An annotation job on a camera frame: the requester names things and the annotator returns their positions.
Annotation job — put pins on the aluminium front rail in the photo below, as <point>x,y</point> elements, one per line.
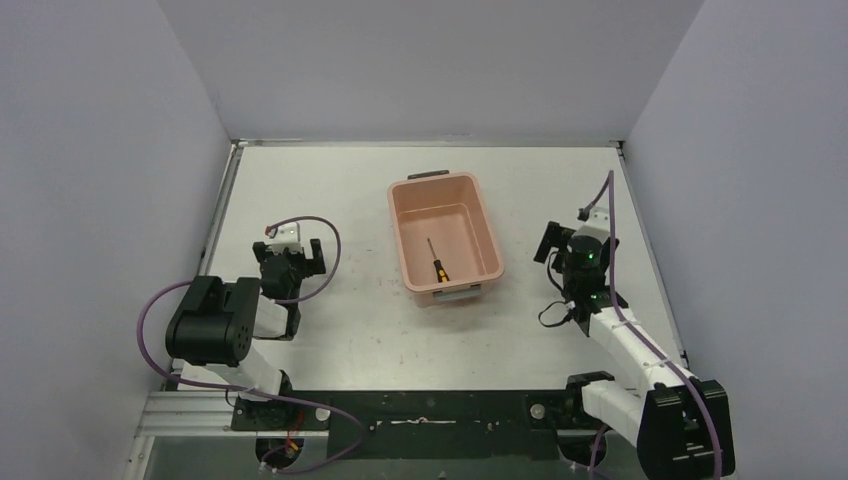
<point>208,413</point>

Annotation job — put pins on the pink plastic bin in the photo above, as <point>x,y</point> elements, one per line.
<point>448,208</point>

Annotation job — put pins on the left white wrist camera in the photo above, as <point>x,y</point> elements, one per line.
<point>284,238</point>

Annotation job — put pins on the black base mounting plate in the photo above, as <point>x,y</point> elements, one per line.
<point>459,442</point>

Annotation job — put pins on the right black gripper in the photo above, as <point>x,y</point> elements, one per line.
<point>545,240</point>

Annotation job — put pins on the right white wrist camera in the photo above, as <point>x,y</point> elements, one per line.
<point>595,223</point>

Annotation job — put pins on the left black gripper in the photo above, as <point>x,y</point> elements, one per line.
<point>313,255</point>

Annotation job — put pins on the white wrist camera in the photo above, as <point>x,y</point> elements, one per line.
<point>284,238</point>
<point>595,223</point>

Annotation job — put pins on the black yellow screwdriver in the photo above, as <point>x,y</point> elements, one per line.
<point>440,271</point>

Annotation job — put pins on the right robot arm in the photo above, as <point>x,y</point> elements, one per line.
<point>679,425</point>

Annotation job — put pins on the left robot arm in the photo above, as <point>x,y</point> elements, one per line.
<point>217,322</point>

